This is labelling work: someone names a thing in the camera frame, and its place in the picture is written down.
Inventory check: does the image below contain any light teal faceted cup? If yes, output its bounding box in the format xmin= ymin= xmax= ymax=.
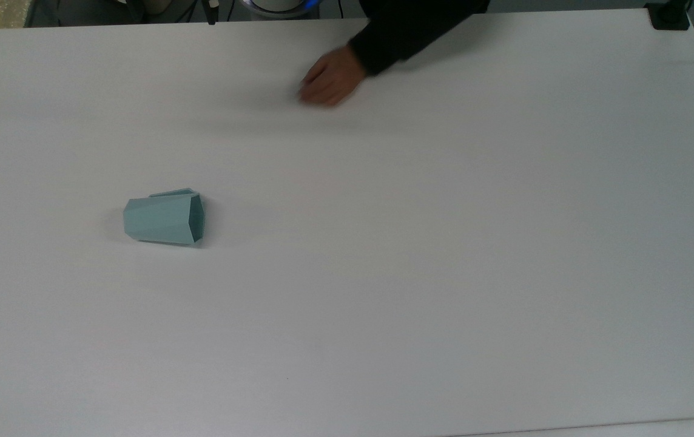
xmin=123 ymin=188 xmax=206 ymax=247

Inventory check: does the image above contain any black table clamp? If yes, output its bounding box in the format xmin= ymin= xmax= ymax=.
xmin=645 ymin=0 xmax=693 ymax=32

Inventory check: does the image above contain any black-sleeved forearm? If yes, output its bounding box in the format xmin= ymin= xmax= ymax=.
xmin=347 ymin=0 xmax=491 ymax=77

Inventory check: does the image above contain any person's bare hand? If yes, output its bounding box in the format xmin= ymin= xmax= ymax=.
xmin=298 ymin=45 xmax=368 ymax=107

